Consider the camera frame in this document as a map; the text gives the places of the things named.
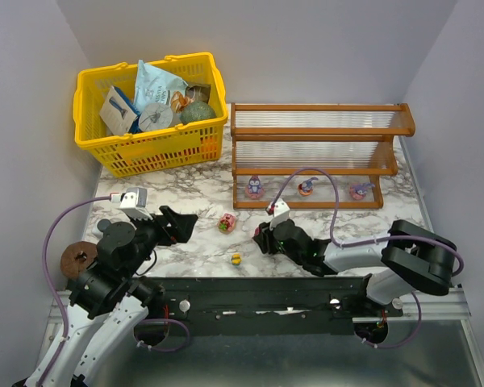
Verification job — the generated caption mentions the purple bunny pink donut toy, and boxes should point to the purple bunny pink donut toy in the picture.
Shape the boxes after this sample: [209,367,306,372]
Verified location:
[245,175,265,200]

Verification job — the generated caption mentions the purple bunny orange basket toy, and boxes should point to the purple bunny orange basket toy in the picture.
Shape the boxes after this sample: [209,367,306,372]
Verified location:
[298,177,319,197]

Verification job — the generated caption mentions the purple bunny pink cup toy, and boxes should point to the purple bunny pink cup toy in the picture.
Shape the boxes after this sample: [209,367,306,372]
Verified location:
[349,182,375,201]

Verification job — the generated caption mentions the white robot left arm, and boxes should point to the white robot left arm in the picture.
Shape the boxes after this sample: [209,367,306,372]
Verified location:
[17,206,198,386]

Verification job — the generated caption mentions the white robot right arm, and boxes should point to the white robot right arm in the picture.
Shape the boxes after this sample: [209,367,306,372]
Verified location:
[252,219,462,305]

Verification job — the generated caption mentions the wooden two-tier shelf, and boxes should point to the wooden two-tier shelf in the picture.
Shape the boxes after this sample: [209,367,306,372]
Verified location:
[231,103,415,210]

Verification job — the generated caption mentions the yellow blue minion toy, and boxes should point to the yellow blue minion toy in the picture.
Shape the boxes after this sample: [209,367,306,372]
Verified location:
[231,254,242,266]

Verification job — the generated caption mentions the pink bear strawberry donut toy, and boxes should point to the pink bear strawberry donut toy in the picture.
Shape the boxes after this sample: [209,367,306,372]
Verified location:
[217,213,236,234]

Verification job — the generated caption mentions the brown tape roll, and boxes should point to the brown tape roll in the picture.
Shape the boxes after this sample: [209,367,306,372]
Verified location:
[60,241,98,280]

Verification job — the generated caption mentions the yellow plastic shopping basket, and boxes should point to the yellow plastic shopping basket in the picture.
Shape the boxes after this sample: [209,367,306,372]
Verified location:
[73,52,228,177]

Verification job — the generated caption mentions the grey wrapped round package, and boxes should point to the grey wrapped round package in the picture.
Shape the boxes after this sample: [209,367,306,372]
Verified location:
[139,102,175,132]

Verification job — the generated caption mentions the green melon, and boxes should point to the green melon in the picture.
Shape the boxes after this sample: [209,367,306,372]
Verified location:
[180,101,216,125]

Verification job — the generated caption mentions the white and blue razor box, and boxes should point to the white and blue razor box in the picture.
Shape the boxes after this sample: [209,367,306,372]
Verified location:
[99,85,140,136]

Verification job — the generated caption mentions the brown snack packet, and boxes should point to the brown snack packet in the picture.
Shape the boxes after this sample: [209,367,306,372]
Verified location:
[170,83,211,113]

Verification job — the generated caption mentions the light blue cassava chips bag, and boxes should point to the light blue cassava chips bag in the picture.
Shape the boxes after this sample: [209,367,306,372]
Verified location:
[133,60,188,112]

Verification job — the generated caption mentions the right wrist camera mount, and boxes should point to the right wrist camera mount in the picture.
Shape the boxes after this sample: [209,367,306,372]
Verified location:
[265,198,290,230]

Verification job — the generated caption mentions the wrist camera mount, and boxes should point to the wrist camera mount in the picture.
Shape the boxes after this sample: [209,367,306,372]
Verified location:
[119,187,152,221]
[265,198,290,230]

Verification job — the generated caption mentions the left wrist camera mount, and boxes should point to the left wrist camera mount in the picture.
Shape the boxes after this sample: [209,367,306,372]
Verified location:
[119,187,152,221]

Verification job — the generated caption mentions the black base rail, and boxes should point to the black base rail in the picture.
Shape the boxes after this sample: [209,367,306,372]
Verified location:
[66,276,404,338]

